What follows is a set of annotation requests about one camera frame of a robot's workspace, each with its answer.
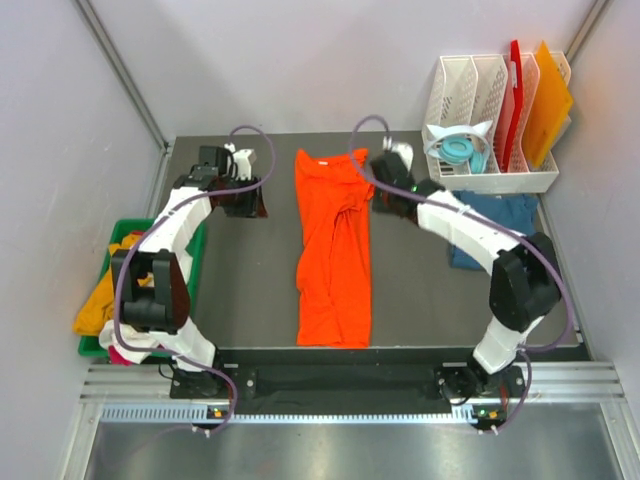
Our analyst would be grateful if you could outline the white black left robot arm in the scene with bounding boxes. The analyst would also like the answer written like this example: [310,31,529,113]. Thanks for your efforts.
[101,143,267,397]

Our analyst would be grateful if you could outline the orange plastic folder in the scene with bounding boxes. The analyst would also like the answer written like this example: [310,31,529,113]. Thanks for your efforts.
[521,41,574,170]

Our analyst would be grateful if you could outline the mustard yellow t-shirt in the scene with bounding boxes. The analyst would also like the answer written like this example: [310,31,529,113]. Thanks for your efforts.
[72,231,143,337]

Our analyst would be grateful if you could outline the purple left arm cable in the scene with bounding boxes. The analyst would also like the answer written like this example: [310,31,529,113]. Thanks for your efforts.
[112,124,277,436]

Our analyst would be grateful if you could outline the orange t-shirt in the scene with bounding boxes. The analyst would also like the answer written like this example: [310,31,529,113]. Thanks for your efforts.
[294,149,374,349]

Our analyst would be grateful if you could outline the aluminium frame rail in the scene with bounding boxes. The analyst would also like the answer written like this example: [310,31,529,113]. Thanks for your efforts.
[80,361,625,403]

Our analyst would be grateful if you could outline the teal headphones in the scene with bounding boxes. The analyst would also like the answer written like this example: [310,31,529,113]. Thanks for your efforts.
[439,136,487,174]

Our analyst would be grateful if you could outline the white plastic file organizer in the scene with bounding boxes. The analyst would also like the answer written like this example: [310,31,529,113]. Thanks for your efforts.
[422,54,559,195]

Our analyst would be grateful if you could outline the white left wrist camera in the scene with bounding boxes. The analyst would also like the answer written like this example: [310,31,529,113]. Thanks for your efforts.
[224,143,257,181]

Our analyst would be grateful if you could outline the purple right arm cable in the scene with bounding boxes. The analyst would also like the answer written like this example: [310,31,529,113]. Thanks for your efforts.
[349,115,576,434]

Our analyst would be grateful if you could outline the green plastic bin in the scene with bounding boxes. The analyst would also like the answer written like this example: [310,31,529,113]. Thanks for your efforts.
[78,218,206,358]

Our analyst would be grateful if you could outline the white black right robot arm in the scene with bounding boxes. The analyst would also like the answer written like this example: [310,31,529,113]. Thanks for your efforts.
[370,151,561,396]

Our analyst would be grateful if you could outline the white slotted cable duct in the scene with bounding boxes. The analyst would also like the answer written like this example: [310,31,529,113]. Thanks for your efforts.
[101,402,506,426]

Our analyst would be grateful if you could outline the folded blue t-shirt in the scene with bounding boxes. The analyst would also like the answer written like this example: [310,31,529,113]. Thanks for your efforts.
[446,189,542,274]

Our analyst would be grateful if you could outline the white t-shirt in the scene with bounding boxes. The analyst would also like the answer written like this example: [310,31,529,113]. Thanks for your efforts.
[98,320,166,364]

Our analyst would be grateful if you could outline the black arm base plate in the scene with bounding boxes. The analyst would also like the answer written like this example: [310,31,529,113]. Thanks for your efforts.
[168,345,526,414]

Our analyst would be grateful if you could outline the red plastic folder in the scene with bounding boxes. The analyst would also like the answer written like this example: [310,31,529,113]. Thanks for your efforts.
[501,40,524,172]

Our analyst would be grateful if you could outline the magenta t-shirt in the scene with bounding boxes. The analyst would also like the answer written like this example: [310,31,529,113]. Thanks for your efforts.
[107,345,132,366]

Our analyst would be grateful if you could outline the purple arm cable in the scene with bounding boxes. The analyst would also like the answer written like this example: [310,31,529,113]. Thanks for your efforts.
[112,124,277,436]
[349,115,576,434]

